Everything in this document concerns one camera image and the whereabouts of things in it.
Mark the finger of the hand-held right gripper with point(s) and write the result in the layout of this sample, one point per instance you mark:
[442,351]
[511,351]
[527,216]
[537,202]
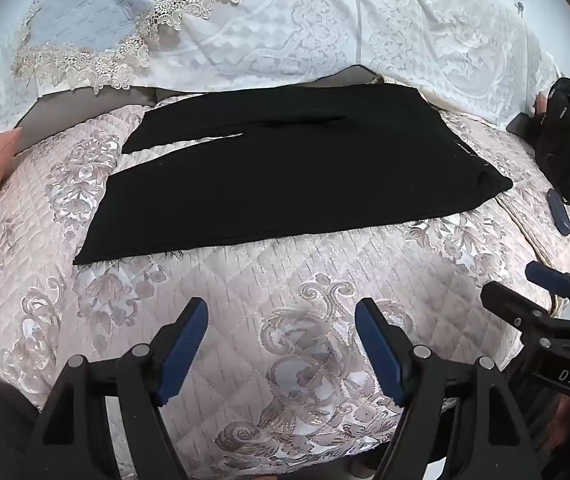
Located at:
[550,276]
[515,310]

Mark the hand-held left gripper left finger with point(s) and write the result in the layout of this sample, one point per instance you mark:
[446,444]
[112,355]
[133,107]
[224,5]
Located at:
[185,350]

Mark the dark blue flat object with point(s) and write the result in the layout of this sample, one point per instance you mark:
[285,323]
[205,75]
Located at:
[560,212]

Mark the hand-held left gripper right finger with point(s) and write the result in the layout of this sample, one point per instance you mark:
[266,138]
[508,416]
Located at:
[380,355]

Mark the white embossed pillow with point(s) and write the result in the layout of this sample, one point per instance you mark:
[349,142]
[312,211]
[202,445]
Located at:
[465,35]
[265,35]

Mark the black pants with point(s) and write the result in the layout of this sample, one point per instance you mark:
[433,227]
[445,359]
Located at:
[290,175]

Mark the blue-grey lace-trimmed pillow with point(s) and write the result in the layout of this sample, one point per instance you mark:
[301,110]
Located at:
[95,5]

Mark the person's dark clothing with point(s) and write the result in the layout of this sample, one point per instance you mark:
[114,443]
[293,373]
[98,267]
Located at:
[0,425]

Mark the pink quilted floral bedspread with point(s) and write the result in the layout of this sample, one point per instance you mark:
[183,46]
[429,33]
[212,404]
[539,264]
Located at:
[265,280]

